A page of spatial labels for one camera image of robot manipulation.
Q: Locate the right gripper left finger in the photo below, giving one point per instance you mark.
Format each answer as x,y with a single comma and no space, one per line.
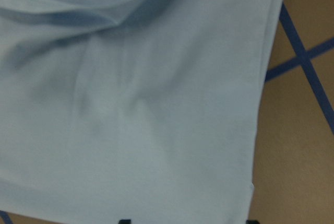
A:
124,221

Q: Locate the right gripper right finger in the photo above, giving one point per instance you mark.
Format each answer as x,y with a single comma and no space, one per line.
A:
252,222

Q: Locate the light blue t-shirt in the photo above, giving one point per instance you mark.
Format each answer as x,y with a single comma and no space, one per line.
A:
132,109

